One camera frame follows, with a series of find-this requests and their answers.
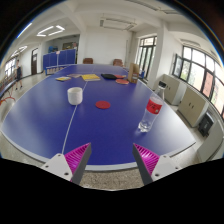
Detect flat round red coaster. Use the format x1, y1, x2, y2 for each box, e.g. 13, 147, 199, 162
95, 100, 112, 110

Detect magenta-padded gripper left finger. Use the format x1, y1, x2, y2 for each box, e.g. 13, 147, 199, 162
40, 142, 93, 186

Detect blue folded partition boards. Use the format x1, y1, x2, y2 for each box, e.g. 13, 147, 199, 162
42, 48, 78, 72

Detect small yellow and blue book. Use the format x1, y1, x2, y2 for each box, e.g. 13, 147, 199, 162
54, 76, 72, 83

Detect black bin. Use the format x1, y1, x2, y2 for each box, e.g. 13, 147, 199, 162
197, 113, 214, 138

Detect dark door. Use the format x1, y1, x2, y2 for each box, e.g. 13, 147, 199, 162
30, 48, 39, 76

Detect person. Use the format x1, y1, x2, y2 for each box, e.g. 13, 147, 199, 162
14, 59, 24, 91

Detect ceiling air conditioner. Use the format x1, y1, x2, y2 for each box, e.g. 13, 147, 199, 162
98, 17, 138, 32

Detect wide dark-framed window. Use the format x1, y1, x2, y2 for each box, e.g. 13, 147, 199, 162
172, 45, 224, 118

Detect brown cardboard box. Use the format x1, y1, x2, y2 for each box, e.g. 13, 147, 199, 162
127, 62, 141, 84

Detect ceiling lights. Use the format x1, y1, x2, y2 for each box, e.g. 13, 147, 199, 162
9, 21, 66, 58

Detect clear red-labelled drink bottle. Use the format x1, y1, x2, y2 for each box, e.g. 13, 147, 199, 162
137, 80, 167, 133

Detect beige two-door cabinet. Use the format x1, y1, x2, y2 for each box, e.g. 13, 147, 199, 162
177, 85, 210, 128
162, 73, 188, 106

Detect white cup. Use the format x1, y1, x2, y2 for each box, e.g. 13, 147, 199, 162
66, 86, 84, 106

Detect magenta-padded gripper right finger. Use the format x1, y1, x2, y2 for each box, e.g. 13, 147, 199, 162
132, 143, 183, 186

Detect tall dark-framed window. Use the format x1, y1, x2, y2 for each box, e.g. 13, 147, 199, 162
136, 35, 158, 80

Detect black paddle case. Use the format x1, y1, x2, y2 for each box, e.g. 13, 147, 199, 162
100, 73, 118, 81

